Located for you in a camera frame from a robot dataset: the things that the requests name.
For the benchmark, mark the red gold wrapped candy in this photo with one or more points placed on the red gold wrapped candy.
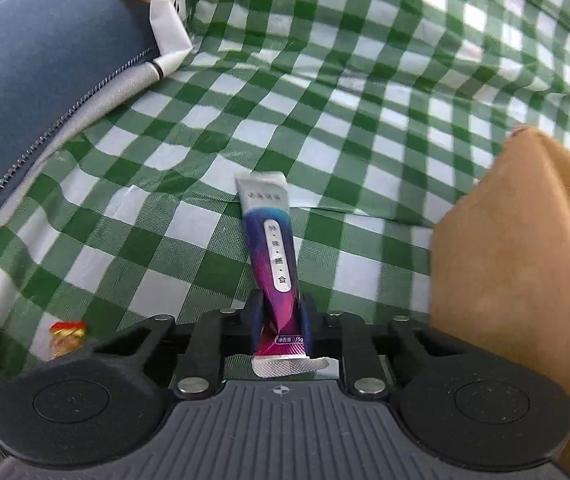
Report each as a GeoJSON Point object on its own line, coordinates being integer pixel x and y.
{"type": "Point", "coordinates": [67, 340]}

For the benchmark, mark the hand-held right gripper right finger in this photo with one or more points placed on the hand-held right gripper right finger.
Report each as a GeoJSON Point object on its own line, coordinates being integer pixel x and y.
{"type": "Point", "coordinates": [309, 321]}

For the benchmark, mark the white paper bag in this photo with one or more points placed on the white paper bag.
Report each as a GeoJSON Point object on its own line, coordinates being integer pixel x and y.
{"type": "Point", "coordinates": [165, 25]}

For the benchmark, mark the green checked cloth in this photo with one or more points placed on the green checked cloth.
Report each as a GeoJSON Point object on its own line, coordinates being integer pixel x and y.
{"type": "Point", "coordinates": [355, 85]}

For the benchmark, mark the purple stick packet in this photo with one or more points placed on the purple stick packet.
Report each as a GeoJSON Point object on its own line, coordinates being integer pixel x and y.
{"type": "Point", "coordinates": [275, 250]}

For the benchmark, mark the brown cardboard box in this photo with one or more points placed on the brown cardboard box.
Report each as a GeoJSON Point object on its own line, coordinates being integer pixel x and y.
{"type": "Point", "coordinates": [505, 270]}

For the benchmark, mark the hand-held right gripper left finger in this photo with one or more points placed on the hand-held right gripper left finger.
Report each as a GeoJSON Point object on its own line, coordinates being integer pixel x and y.
{"type": "Point", "coordinates": [256, 321]}

